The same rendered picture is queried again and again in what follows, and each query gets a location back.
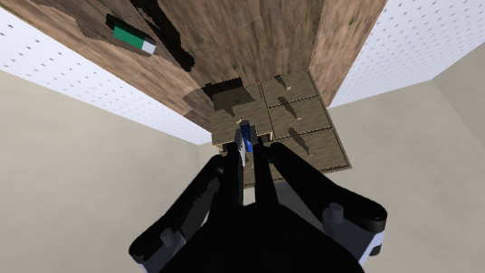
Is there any brown wooden drawer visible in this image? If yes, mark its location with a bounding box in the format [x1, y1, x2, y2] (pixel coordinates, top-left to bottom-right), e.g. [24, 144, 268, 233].
[268, 99, 331, 140]
[261, 71, 318, 108]
[281, 130, 347, 171]
[243, 149, 282, 185]
[209, 99, 272, 152]
[214, 84, 262, 110]

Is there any green and white eraser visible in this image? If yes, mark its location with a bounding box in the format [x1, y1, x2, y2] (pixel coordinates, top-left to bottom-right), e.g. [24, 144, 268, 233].
[113, 22, 156, 54]

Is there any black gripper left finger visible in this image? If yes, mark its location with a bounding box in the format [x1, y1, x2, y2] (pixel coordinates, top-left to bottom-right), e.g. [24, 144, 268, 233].
[128, 128, 245, 273]

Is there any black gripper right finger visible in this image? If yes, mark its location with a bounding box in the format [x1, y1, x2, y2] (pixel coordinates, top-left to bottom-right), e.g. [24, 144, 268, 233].
[250, 126, 387, 268]

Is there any blue battery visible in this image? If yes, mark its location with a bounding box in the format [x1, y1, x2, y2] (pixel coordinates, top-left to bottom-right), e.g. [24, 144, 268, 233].
[240, 120, 252, 152]

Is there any small dark brown chest of drawers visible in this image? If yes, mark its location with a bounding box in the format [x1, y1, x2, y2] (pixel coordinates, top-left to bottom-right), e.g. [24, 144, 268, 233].
[213, 69, 352, 183]

